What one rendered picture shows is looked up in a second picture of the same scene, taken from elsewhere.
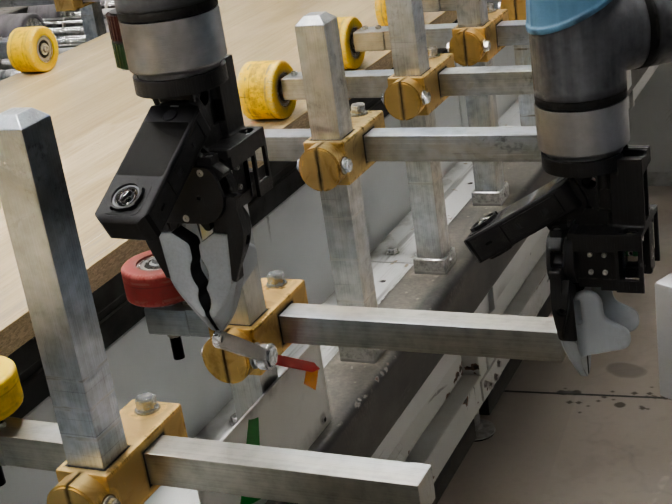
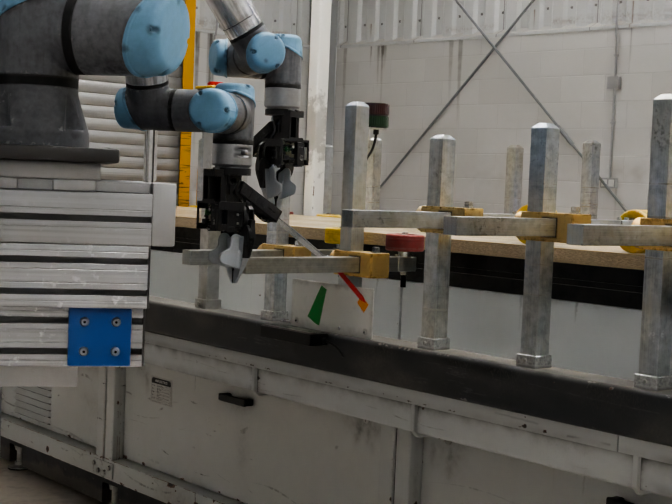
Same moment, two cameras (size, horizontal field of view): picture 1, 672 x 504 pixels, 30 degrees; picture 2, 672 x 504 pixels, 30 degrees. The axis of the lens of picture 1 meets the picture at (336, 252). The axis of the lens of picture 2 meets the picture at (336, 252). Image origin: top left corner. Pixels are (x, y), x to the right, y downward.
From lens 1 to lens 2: 3.09 m
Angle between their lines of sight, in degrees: 110
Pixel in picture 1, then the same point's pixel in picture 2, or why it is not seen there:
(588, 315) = (222, 244)
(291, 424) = (344, 312)
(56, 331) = not seen: hidden behind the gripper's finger
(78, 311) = not seen: hidden behind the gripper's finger
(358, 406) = (379, 344)
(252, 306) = (343, 243)
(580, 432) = not seen: outside the picture
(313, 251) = (622, 362)
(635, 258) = (209, 218)
